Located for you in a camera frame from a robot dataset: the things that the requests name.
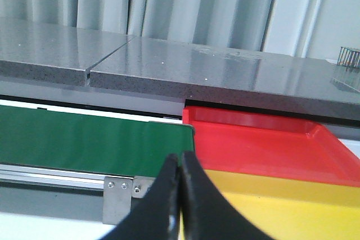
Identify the steel conveyor support bracket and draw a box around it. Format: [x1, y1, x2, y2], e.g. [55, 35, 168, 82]
[102, 176, 133, 225]

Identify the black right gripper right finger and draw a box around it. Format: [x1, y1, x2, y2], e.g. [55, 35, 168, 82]
[179, 151, 272, 239]

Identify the white wall pipe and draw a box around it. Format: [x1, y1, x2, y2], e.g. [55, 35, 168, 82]
[291, 0, 323, 58]

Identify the white pleated curtain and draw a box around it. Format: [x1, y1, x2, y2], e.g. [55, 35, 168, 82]
[1, 0, 272, 51]

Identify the yellow plastic tray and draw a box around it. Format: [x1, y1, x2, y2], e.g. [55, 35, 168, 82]
[205, 170, 359, 239]

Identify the right grey stone slab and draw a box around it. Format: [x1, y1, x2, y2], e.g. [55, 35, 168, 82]
[90, 38, 359, 121]

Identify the small wire rack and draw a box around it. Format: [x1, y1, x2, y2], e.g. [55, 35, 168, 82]
[336, 47, 360, 68]

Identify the red plastic tray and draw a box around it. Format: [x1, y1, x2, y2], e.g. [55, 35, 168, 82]
[182, 106, 359, 187]

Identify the aluminium conveyor frame rail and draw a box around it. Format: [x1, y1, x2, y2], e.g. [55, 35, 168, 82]
[0, 162, 155, 198]

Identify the green conveyor belt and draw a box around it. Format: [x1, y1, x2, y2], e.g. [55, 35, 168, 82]
[1, 106, 195, 177]

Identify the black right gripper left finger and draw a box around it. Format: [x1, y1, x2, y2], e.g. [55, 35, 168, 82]
[102, 154, 180, 239]

